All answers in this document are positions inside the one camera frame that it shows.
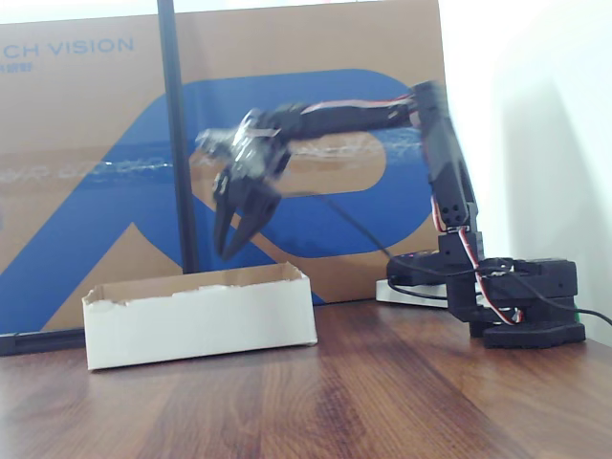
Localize white cardboard box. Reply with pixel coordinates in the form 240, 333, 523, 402
81, 261, 318, 373

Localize black metal pole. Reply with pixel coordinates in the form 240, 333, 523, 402
156, 0, 201, 276

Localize white power strip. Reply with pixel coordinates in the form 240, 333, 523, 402
375, 279, 451, 310

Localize black power adapter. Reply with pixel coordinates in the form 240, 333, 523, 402
385, 251, 444, 288

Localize large brown blue-printed carton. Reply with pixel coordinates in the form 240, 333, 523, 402
0, 0, 448, 336

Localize plastic-wrapped camera on gripper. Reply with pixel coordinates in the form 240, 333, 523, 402
195, 108, 288, 168

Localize black camera cable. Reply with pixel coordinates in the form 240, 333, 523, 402
281, 189, 612, 326

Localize black adapter cable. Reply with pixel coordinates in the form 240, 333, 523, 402
386, 279, 451, 301

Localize black metal rail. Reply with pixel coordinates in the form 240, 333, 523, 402
0, 329, 88, 358

